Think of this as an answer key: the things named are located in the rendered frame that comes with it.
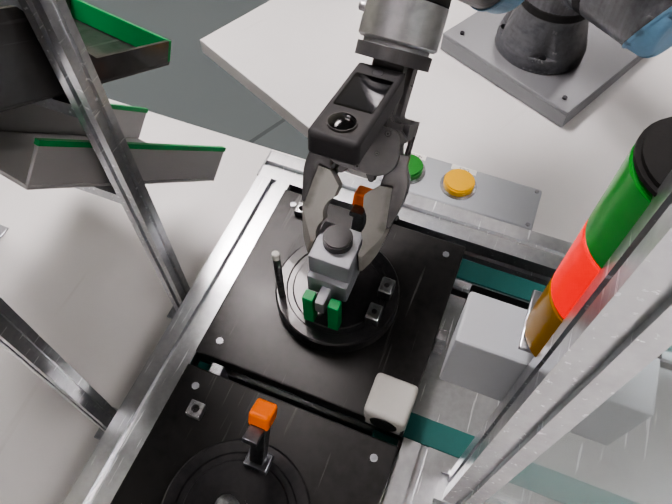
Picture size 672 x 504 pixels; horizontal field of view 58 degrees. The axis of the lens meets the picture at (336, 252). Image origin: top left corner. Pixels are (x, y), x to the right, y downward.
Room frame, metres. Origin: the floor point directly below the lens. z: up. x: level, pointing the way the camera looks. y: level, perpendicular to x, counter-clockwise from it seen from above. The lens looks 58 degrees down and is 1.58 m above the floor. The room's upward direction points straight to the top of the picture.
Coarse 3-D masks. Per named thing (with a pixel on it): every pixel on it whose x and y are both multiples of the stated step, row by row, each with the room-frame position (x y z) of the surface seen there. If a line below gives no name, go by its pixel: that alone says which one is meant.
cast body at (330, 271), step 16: (336, 224) 0.34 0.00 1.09; (320, 240) 0.32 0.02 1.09; (336, 240) 0.32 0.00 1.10; (352, 240) 0.32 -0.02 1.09; (320, 256) 0.31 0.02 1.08; (336, 256) 0.30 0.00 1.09; (352, 256) 0.31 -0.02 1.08; (320, 272) 0.30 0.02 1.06; (336, 272) 0.29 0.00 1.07; (352, 272) 0.30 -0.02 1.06; (320, 288) 0.30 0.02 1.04; (336, 288) 0.29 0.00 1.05; (320, 304) 0.27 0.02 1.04
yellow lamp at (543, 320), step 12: (552, 276) 0.16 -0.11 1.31; (540, 300) 0.15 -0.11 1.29; (552, 300) 0.14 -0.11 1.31; (540, 312) 0.14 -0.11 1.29; (552, 312) 0.14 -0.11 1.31; (528, 324) 0.15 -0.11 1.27; (540, 324) 0.14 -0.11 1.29; (552, 324) 0.13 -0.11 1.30; (528, 336) 0.14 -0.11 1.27; (540, 336) 0.13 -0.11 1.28; (540, 348) 0.13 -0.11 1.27
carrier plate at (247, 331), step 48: (288, 192) 0.47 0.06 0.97; (288, 240) 0.40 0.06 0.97; (432, 240) 0.40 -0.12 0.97; (240, 288) 0.33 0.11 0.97; (432, 288) 0.33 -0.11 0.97; (240, 336) 0.27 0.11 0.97; (288, 336) 0.27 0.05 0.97; (384, 336) 0.27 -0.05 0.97; (432, 336) 0.27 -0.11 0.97; (288, 384) 0.22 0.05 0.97; (336, 384) 0.22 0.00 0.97
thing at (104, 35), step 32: (0, 32) 0.35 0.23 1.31; (32, 32) 0.36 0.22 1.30; (96, 32) 0.50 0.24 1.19; (128, 32) 0.49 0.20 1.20; (0, 64) 0.34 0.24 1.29; (32, 64) 0.35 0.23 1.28; (96, 64) 0.40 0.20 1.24; (128, 64) 0.42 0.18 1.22; (160, 64) 0.45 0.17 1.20; (0, 96) 0.33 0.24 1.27; (32, 96) 0.34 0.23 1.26
